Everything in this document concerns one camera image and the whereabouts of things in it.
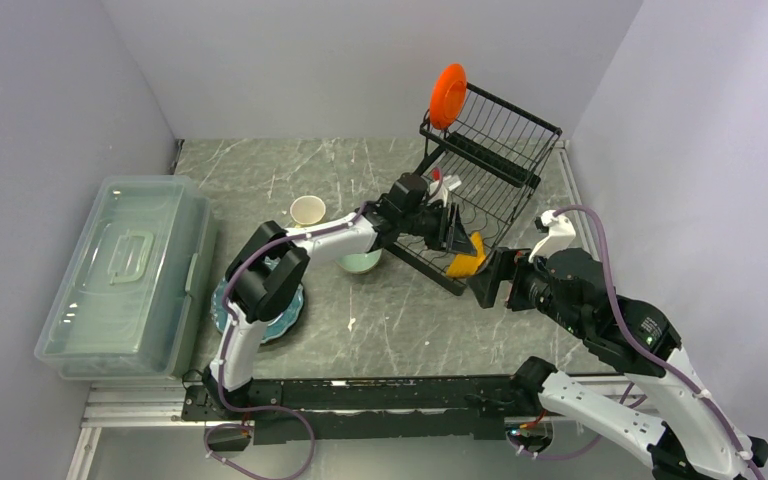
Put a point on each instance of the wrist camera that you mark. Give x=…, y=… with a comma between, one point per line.
x=442, y=186
x=559, y=233

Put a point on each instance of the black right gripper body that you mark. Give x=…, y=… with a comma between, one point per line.
x=528, y=287

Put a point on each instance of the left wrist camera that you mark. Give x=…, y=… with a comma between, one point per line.
x=442, y=186

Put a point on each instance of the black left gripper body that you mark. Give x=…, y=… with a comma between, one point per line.
x=431, y=225

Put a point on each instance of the teal scalloped plate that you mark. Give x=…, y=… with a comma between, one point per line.
x=276, y=328

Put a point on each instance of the black wire dish rack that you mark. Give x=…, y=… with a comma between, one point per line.
x=497, y=149

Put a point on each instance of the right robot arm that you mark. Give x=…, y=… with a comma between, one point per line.
x=689, y=438

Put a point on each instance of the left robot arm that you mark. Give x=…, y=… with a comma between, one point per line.
x=264, y=277

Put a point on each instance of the light green ceramic bowl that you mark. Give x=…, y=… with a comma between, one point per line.
x=360, y=263

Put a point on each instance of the clear plastic storage box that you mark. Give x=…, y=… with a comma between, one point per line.
x=128, y=306

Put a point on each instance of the yellow ribbed bowl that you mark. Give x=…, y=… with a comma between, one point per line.
x=463, y=265

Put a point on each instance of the orange plate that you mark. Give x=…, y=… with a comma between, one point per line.
x=448, y=96

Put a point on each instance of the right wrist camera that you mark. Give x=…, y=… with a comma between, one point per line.
x=559, y=233

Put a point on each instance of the pale yellow mug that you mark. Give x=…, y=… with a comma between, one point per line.
x=307, y=210

